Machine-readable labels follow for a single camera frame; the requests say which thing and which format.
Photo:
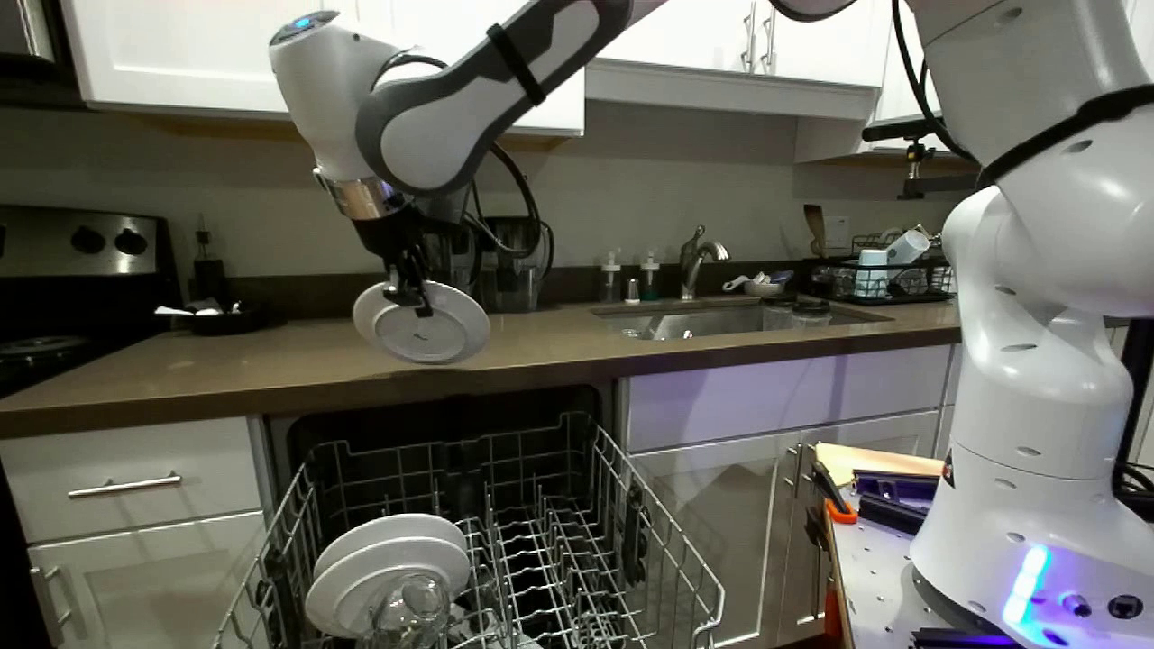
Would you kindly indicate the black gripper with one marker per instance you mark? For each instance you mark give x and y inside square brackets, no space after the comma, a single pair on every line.
[414,239]

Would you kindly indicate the white plate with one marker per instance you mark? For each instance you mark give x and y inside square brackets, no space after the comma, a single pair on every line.
[388,528]
[451,330]
[351,586]

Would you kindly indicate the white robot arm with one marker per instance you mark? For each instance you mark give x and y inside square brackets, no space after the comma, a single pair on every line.
[1053,243]

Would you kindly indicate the black pan on counter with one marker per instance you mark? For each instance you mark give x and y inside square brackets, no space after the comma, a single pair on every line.
[211,319]

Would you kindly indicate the steel kitchen sink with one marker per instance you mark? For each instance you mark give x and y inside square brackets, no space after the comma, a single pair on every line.
[696,321]

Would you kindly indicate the chrome faucet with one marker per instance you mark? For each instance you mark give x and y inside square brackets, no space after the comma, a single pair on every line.
[692,257]

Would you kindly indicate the clear glass dish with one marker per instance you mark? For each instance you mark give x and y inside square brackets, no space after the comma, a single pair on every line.
[414,618]

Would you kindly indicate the black dish drying rack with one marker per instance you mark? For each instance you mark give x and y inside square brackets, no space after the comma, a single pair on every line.
[907,267]

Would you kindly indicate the wire dishwasher rack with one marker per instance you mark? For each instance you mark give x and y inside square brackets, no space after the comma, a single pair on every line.
[562,535]

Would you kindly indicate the white drawer with handle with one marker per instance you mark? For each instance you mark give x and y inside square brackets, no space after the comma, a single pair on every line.
[68,484]

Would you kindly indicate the orange handled tool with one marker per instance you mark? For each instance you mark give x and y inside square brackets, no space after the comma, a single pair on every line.
[834,504]

